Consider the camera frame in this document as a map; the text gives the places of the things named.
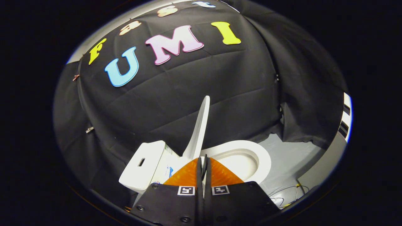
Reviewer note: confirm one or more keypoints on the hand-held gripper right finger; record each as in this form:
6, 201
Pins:
238, 204

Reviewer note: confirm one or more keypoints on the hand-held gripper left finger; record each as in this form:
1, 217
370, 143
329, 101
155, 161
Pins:
166, 204

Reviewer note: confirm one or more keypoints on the white toilet lid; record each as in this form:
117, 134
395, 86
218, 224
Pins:
198, 131

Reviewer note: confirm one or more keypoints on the white ceramic toilet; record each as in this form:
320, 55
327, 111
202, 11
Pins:
147, 163

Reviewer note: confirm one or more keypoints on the grey cabinet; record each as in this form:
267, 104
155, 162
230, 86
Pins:
326, 163

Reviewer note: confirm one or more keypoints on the silver spring clip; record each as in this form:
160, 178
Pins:
89, 129

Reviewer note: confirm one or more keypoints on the black backdrop cloth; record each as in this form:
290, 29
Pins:
188, 88

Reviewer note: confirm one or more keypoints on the black and white slatted rack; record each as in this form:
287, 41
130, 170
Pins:
344, 119

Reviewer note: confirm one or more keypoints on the copper spring clip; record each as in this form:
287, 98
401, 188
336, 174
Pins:
76, 77

